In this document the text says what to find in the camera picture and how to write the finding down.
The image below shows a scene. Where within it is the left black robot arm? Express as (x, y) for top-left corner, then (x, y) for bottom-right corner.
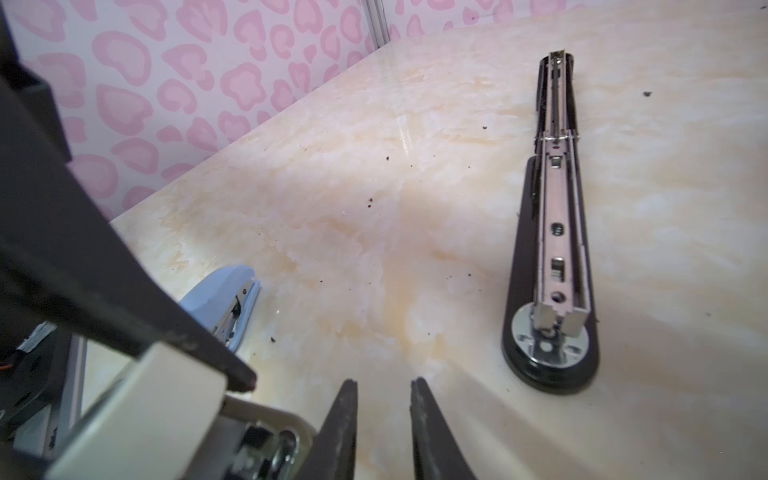
(1, 27), (257, 392)

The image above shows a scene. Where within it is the blue mini stapler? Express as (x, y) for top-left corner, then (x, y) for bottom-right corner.
(179, 265), (261, 353)

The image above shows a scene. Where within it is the beige mini stapler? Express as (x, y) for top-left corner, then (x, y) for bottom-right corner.
(44, 343), (317, 479)

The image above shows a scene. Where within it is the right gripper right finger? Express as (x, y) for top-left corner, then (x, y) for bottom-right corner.
(410, 377), (476, 480)

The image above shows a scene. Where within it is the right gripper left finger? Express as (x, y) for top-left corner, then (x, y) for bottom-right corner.
(295, 379), (358, 480)

